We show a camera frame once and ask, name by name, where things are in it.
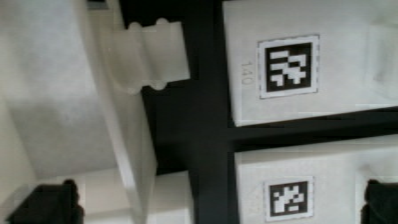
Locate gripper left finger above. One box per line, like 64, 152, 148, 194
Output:
6, 179, 86, 224

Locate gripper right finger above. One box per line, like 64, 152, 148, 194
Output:
361, 179, 398, 224

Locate white cabinet door panel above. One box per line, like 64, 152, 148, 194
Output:
223, 0, 398, 126
235, 134, 398, 224

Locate white cabinet body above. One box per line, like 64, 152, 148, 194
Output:
0, 0, 194, 224

